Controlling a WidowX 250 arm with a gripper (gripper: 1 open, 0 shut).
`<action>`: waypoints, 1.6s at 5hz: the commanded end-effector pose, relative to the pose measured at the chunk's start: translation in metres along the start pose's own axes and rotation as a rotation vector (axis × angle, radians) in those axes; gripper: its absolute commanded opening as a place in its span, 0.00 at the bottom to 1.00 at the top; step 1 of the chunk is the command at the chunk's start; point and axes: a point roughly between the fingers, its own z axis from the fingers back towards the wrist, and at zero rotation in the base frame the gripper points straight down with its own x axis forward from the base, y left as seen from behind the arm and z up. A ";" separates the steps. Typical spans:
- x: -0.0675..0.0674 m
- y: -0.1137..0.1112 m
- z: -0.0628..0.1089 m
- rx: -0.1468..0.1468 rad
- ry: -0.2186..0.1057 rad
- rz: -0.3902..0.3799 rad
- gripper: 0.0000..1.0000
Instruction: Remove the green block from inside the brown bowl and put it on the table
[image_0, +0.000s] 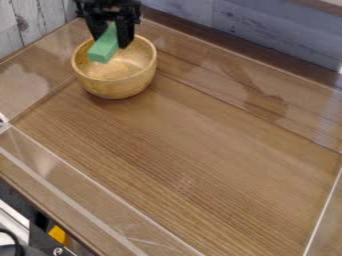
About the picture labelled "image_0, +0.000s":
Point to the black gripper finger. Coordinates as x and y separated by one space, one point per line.
126 30
97 24

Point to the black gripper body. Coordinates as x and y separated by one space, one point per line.
110 9

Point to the green rectangular block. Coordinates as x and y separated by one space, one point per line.
106 46

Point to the brown wooden bowl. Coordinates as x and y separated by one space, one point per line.
125 76

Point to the yellow label block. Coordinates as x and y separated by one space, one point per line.
60 235

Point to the black device with screw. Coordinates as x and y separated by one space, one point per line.
42 241

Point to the clear acrylic tray wall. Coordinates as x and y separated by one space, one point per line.
98 217

